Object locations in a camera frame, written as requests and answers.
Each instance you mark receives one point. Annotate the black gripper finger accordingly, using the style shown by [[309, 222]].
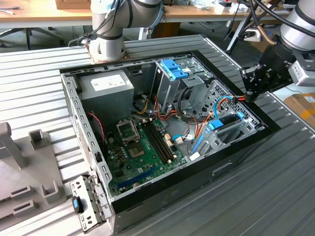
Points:
[[249, 76], [263, 84]]

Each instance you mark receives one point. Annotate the hard disk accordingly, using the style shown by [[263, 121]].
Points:
[[214, 124]]

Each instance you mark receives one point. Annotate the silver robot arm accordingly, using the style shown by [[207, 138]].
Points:
[[105, 49]]

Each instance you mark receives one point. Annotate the grey metal disk bay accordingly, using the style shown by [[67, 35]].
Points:
[[209, 146]]

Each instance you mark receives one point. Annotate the white side table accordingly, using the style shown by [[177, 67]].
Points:
[[290, 94]]

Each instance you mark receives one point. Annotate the black tripod stand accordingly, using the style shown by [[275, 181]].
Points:
[[235, 37]]

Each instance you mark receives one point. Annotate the cardboard box with labels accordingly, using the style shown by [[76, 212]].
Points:
[[302, 108]]

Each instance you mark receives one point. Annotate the white boxes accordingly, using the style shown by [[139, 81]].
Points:
[[236, 9]]

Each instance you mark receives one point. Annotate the wooden desk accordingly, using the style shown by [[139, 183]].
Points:
[[37, 13], [209, 13]]

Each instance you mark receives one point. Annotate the red black small box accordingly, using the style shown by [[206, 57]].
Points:
[[225, 4]]

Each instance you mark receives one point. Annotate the blue drive cage latch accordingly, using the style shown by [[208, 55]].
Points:
[[169, 67]]

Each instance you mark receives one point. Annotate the grey metal drive cage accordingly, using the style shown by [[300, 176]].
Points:
[[167, 91]]

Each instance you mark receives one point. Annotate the white papers pile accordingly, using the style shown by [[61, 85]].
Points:
[[204, 5]]

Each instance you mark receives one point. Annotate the white paper label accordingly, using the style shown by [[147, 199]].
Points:
[[194, 156]]

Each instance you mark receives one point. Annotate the black RAM slot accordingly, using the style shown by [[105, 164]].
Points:
[[163, 138], [156, 142]]

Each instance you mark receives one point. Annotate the black open PC case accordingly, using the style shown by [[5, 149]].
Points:
[[197, 182]]

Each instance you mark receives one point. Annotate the green motherboard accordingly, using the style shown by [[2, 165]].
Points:
[[147, 153]]

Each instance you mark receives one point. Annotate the grey power supply unit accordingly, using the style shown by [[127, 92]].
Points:
[[105, 100]]

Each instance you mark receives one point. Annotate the blue expansion slot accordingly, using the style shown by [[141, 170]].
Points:
[[137, 177]]

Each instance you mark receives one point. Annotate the black chipset chip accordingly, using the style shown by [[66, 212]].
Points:
[[118, 174]]

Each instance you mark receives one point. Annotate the small brown cardboard box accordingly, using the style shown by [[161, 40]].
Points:
[[71, 3]]

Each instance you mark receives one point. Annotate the office chair base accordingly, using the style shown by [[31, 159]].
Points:
[[28, 37]]

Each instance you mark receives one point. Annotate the grey parts rack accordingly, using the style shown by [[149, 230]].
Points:
[[29, 172]]

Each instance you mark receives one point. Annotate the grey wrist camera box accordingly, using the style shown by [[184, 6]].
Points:
[[304, 76]]

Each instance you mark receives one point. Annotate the brown arm base plate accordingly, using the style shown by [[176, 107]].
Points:
[[126, 58]]

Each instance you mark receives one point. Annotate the silver slot cover bracket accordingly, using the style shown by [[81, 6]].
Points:
[[79, 185]]

